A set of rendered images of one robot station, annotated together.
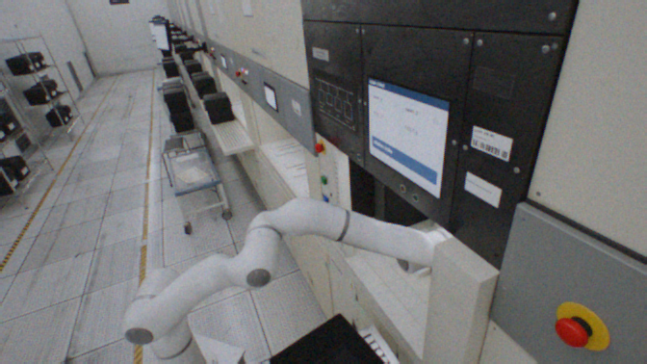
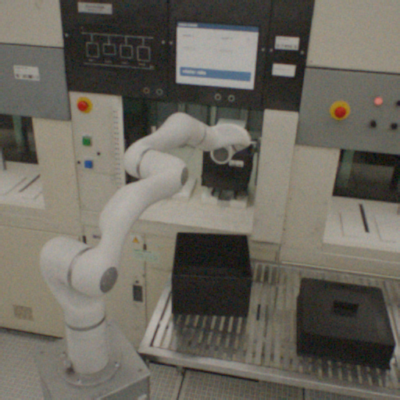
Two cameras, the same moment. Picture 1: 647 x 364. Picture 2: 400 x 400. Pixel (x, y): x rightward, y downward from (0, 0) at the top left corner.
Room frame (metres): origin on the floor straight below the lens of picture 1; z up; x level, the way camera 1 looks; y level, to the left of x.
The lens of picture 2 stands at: (-0.12, 1.23, 1.89)
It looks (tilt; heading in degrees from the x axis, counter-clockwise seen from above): 28 degrees down; 301
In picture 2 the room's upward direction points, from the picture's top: 3 degrees clockwise
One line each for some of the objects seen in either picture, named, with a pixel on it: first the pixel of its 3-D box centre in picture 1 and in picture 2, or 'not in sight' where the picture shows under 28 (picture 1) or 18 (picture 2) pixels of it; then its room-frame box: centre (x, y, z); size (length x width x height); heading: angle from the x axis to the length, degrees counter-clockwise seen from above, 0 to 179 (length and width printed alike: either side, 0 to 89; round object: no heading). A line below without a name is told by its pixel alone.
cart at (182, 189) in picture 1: (199, 186); not in sight; (3.02, 1.30, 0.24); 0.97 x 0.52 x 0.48; 24
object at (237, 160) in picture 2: not in sight; (229, 156); (0.78, -0.49, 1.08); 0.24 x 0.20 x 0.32; 21
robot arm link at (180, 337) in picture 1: (165, 308); (73, 279); (0.71, 0.53, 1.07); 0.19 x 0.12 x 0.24; 1
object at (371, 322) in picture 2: not in sight; (342, 316); (0.07, -0.04, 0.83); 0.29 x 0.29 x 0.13; 22
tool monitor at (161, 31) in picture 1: (180, 39); not in sight; (3.85, 1.35, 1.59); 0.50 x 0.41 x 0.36; 111
